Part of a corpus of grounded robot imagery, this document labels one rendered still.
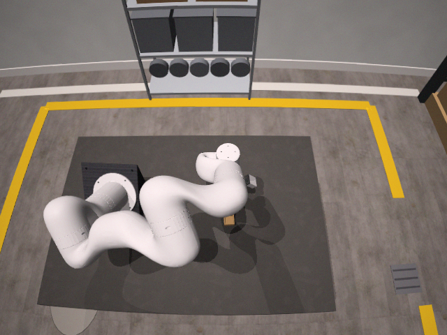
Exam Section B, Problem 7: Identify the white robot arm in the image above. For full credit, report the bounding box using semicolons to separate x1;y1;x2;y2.
43;143;257;269

